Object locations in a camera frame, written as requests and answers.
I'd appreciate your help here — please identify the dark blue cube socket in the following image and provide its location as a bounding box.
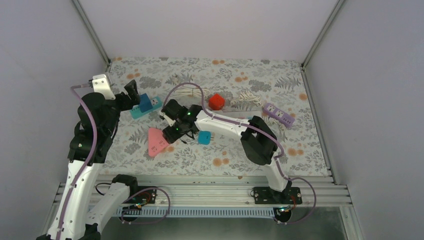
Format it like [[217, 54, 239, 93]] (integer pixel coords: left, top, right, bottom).
[[138, 93, 153, 113]]

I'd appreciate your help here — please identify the light blue plug adapter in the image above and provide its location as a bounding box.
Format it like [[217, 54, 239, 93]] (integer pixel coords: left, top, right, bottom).
[[197, 131, 213, 145]]

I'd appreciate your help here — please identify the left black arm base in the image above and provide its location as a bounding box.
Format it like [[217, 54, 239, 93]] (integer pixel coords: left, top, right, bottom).
[[119, 189, 157, 222]]

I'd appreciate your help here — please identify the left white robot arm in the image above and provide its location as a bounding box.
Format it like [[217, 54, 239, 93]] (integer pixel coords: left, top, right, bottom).
[[38, 78, 141, 240]]

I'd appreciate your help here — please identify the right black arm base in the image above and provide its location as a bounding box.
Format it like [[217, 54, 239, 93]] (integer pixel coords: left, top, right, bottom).
[[250, 184, 303, 223]]

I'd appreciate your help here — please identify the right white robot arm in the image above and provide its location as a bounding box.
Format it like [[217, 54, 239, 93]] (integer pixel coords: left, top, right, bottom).
[[159, 99, 290, 204]]

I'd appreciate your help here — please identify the teal power strip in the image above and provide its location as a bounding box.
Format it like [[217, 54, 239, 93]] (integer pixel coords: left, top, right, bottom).
[[129, 96, 163, 120]]

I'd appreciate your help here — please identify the red cube socket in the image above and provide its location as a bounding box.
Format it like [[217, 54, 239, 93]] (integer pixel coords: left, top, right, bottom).
[[208, 93, 226, 111]]

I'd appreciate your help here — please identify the pink triangular power strip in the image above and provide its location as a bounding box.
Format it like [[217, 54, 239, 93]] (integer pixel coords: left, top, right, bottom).
[[147, 127, 170, 158]]

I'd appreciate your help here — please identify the floral table cloth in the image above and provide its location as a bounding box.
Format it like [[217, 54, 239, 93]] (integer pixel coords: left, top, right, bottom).
[[101, 57, 328, 177]]

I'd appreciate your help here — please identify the white multicolour power strip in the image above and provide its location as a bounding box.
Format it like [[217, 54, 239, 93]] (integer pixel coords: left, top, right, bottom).
[[222, 110, 262, 120]]

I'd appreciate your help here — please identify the purple power strip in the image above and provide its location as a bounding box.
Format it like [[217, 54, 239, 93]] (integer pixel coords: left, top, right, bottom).
[[262, 103, 295, 129]]

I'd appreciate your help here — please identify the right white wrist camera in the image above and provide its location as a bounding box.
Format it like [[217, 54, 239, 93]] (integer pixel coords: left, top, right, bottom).
[[159, 111, 176, 127]]

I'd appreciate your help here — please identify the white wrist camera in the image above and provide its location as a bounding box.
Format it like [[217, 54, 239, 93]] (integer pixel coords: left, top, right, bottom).
[[88, 73, 116, 100], [159, 111, 176, 127]]

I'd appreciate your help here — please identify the black power adapter with cable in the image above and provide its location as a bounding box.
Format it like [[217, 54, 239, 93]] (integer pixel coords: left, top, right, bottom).
[[180, 131, 195, 145]]

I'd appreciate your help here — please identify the white coiled cable with plug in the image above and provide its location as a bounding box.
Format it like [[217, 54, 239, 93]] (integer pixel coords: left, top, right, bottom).
[[162, 75, 212, 102]]

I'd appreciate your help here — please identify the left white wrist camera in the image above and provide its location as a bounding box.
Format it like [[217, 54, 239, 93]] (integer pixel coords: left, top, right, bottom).
[[88, 73, 116, 100]]

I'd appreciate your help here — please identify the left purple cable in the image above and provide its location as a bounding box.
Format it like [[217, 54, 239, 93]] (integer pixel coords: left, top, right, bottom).
[[54, 83, 99, 240]]

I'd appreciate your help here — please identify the white bundled power cable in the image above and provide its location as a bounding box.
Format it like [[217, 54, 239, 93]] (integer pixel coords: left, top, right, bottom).
[[229, 90, 263, 108]]

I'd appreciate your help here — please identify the aluminium rail frame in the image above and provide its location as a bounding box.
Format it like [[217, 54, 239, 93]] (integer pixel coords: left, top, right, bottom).
[[39, 175, 365, 240]]

